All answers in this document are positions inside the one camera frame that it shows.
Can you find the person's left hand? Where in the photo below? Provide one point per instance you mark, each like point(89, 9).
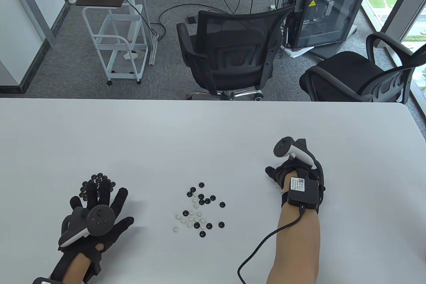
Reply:
point(106, 197)

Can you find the person's right hand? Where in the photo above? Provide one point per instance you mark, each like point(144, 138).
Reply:
point(293, 167)

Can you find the group of black Go stones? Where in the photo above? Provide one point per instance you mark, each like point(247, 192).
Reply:
point(99, 176)

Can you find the pile of mixed Go stones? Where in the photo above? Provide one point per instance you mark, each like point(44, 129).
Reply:
point(201, 184)

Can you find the person's left forearm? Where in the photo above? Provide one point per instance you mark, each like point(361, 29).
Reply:
point(78, 269)

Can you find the person's right forearm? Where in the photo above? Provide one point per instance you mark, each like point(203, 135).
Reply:
point(298, 247)

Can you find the black white right hand controller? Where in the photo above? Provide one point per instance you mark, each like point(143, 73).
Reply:
point(282, 146)

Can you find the black white hand controller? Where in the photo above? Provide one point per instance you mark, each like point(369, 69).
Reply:
point(282, 146)
point(100, 220)

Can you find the black white left hand controller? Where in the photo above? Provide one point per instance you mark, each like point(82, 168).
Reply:
point(100, 220)

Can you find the black office chair curved armrests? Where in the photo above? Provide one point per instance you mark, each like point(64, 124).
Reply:
point(342, 67)

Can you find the white papers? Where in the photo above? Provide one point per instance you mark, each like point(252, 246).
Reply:
point(296, 52)

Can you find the white crumpled tissue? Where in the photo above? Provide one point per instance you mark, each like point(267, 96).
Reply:
point(130, 55)

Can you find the black mesh office chair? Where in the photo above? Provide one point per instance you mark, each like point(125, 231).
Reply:
point(233, 24)

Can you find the black glass computer tower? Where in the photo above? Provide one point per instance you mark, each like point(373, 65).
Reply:
point(326, 14)

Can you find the white rolling cart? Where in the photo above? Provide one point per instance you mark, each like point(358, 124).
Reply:
point(124, 26)

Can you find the black power adapter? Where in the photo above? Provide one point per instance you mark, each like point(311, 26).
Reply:
point(191, 18)

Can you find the aluminium profile rods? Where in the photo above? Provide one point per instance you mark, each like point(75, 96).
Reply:
point(144, 4)

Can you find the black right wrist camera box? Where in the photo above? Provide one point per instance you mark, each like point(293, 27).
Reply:
point(303, 192)

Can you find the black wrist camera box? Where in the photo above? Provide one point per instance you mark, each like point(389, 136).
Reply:
point(303, 192)
point(43, 281)

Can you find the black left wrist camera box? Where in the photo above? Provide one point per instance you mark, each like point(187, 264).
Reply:
point(43, 281)

